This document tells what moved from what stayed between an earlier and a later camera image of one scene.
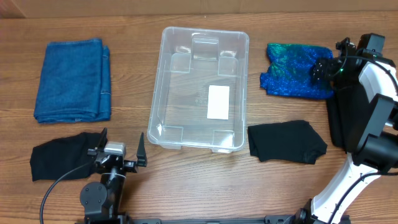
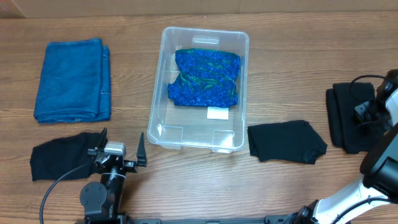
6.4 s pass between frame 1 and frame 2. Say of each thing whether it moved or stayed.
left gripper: stayed
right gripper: moved
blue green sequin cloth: moved
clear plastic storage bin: stayed
